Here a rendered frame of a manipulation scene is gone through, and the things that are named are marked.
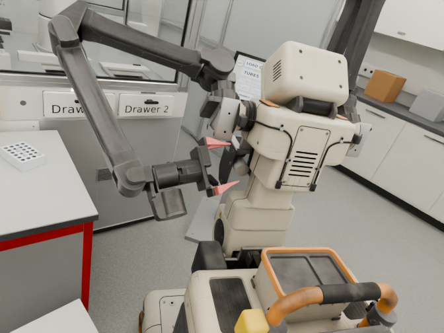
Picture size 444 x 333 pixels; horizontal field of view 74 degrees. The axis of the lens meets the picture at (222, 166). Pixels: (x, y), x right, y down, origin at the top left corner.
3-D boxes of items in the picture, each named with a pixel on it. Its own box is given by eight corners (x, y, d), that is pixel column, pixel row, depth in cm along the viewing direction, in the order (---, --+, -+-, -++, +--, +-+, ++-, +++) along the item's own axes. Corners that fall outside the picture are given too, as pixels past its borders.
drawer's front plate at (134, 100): (171, 115, 161) (174, 96, 155) (119, 116, 143) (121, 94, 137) (170, 114, 162) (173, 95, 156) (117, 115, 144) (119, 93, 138)
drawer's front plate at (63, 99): (113, 116, 141) (115, 94, 136) (44, 117, 123) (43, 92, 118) (112, 115, 142) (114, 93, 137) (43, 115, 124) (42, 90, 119)
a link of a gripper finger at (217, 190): (235, 191, 77) (201, 199, 73) (228, 164, 77) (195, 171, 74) (246, 188, 70) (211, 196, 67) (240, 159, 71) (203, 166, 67)
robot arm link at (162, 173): (148, 162, 64) (146, 170, 69) (155, 192, 62) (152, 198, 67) (178, 157, 67) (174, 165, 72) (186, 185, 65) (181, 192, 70)
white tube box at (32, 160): (45, 164, 107) (45, 155, 105) (22, 172, 100) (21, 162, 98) (24, 149, 111) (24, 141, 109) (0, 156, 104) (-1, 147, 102)
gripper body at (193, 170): (205, 189, 73) (176, 196, 71) (196, 150, 75) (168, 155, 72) (213, 187, 68) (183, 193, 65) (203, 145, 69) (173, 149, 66)
